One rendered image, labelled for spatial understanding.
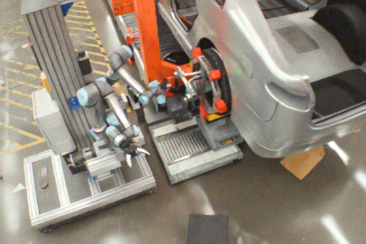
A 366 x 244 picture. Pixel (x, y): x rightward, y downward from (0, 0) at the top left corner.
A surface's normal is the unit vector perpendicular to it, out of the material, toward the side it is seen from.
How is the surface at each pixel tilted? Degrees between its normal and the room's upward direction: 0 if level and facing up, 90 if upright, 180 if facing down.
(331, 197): 0
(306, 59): 22
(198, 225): 0
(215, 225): 0
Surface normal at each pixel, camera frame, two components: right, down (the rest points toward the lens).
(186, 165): -0.04, -0.70
